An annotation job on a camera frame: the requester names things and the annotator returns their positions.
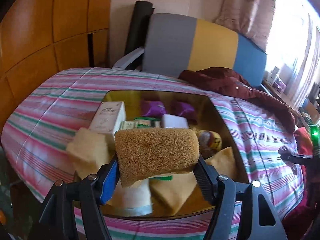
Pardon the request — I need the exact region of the white foam bar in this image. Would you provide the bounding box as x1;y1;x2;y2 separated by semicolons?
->
161;114;189;128

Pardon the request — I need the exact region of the cracker packet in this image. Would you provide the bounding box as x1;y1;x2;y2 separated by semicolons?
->
134;116;161;128

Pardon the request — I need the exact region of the cream sock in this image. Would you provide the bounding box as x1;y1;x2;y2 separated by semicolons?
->
103;179;153;217

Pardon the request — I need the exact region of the purple snack packet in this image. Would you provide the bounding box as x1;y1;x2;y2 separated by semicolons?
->
140;100;167;118
173;101;196;120

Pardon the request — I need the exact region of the green white tea box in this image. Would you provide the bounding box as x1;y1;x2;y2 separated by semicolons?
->
120;120;138;130

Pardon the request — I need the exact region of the yellow sock bundle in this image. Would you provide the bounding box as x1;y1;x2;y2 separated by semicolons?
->
193;128;222;159

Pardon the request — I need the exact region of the grey yellow blue headboard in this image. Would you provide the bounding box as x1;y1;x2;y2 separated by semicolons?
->
142;14;266;87

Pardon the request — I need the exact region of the maroon gold gift box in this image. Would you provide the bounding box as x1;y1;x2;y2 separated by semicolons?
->
67;90;248;217

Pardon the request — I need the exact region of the yellow sponge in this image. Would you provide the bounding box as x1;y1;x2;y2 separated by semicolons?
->
206;147;238;180
66;127;111;179
149;172;197;216

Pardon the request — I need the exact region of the wooden wardrobe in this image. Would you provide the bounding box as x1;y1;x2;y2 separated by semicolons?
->
1;0;111;124

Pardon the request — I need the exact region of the green rice snack bag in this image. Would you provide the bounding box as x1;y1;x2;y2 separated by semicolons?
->
150;175;172;181

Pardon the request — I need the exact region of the maroon puffer jacket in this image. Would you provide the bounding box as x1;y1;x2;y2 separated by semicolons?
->
178;67;295;133

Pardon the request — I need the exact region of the wooden desk with clutter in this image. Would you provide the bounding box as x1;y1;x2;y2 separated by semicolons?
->
263;64;319;129

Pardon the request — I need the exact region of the large yellow sponge block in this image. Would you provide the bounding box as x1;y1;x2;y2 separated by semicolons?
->
114;128;200;187

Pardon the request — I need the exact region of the white medicine box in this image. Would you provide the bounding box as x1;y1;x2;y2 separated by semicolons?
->
89;101;126;148

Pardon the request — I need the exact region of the dark red garment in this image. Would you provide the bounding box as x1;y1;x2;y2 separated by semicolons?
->
282;197;315;240

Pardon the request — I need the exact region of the red fleece blanket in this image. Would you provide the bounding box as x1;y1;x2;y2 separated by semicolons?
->
294;127;313;155

